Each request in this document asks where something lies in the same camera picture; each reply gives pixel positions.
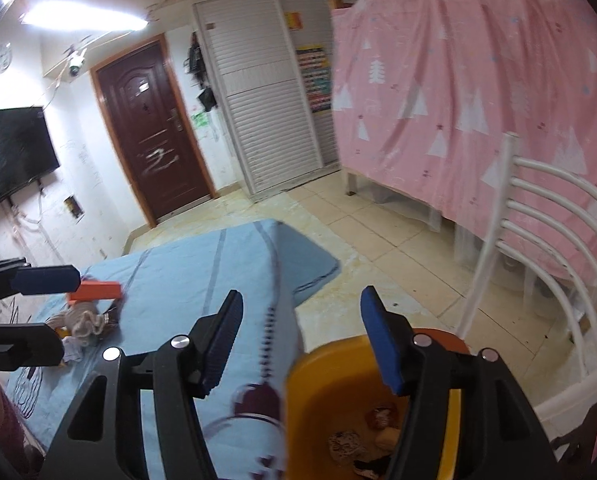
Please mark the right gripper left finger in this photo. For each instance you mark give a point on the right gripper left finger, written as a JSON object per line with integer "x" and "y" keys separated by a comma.
{"x": 100, "y": 436}

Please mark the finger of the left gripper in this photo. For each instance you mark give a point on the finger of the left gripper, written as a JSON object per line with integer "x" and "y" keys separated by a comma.
{"x": 29, "y": 345}
{"x": 18, "y": 277}

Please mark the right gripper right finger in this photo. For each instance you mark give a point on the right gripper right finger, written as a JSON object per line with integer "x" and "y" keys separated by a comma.
{"x": 468, "y": 417}

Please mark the long orange box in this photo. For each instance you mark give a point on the long orange box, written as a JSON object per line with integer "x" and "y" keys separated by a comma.
{"x": 96, "y": 290}

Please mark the red sleeved forearm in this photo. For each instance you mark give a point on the red sleeved forearm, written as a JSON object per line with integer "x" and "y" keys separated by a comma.
{"x": 12, "y": 436}

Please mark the orange plastic trash bin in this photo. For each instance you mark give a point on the orange plastic trash bin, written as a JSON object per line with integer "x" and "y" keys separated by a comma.
{"x": 336, "y": 388}

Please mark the white ribbed sock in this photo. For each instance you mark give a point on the white ribbed sock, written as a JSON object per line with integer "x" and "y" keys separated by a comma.
{"x": 84, "y": 323}

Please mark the white metal chair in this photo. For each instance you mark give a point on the white metal chair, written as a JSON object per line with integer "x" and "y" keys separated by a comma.
{"x": 575, "y": 396}

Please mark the light blue bed sheet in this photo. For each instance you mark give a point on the light blue bed sheet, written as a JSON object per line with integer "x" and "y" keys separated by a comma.
{"x": 166, "y": 290}

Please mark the dark brown door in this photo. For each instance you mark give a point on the dark brown door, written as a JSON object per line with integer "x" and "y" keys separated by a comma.
{"x": 151, "y": 132}

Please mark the ceiling light fixture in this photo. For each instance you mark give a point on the ceiling light fixture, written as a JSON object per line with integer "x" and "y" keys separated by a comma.
{"x": 75, "y": 16}

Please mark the black hanging bag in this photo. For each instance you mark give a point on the black hanging bag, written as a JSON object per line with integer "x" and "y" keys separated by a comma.
{"x": 198, "y": 70}

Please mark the pink tree-pattern curtain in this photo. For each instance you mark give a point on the pink tree-pattern curtain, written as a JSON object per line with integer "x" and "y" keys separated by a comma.
{"x": 424, "y": 92}

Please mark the white louvered wardrobe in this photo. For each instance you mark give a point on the white louvered wardrobe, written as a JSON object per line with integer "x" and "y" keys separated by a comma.
{"x": 250, "y": 49}

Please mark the wall socket plate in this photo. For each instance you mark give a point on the wall socket plate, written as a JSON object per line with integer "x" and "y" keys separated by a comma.
{"x": 73, "y": 207}

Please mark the wall-mounted black television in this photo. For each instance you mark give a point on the wall-mounted black television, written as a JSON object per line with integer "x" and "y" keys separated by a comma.
{"x": 26, "y": 150}

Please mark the round wall clock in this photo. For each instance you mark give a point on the round wall clock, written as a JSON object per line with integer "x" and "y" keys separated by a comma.
{"x": 6, "y": 56}

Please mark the white security camera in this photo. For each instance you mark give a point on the white security camera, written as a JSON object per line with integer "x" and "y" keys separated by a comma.
{"x": 75, "y": 61}

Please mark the colourful wall poster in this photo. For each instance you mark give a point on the colourful wall poster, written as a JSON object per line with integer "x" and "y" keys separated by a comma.
{"x": 315, "y": 70}

